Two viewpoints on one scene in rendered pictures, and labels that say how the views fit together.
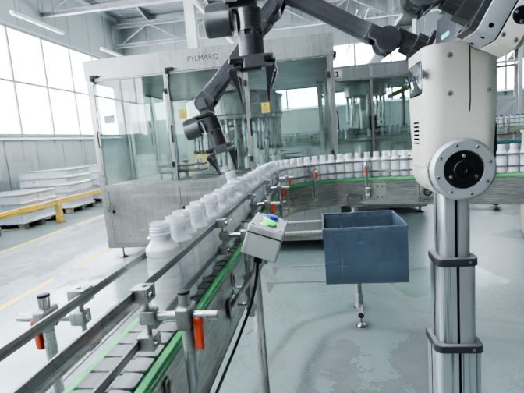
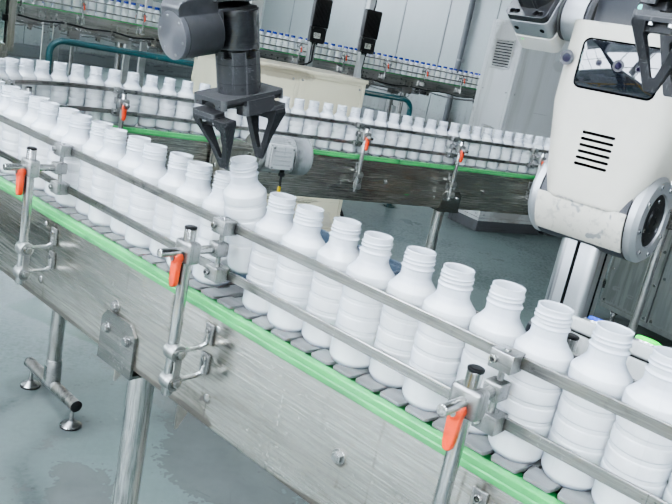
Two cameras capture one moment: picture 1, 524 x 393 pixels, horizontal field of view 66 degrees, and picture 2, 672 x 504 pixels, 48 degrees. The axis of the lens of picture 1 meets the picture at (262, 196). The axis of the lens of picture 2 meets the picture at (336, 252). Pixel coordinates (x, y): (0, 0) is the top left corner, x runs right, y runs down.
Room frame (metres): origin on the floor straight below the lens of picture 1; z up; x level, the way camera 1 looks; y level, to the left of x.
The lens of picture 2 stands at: (0.77, 0.89, 1.37)
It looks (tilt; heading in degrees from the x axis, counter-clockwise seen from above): 15 degrees down; 302
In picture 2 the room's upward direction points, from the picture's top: 12 degrees clockwise
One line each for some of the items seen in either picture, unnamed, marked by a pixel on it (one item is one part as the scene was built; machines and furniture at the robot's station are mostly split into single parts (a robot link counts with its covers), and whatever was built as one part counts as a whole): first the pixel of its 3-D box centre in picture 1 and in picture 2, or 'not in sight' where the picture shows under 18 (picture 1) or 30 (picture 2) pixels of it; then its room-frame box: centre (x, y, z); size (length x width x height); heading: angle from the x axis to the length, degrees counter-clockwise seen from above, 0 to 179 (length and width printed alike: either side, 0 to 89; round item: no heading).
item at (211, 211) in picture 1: (210, 229); (490, 356); (1.01, 0.14, 1.08); 0.06 x 0.06 x 0.17
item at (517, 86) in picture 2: not in sight; (516, 129); (3.32, -6.00, 0.96); 0.82 x 0.50 x 1.91; 64
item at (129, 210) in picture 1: (235, 150); not in sight; (5.88, 0.33, 1.18); 2.88 x 2.73 x 2.35; 82
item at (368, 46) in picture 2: not in sight; (367, 32); (4.82, -5.46, 1.55); 0.17 x 0.15 x 0.42; 64
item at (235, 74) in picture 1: (246, 82); (667, 49); (0.96, 0.01, 1.43); 0.07 x 0.07 x 0.09; 81
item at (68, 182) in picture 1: (58, 190); not in sight; (9.58, 4.85, 0.50); 1.23 x 1.04 x 1.00; 82
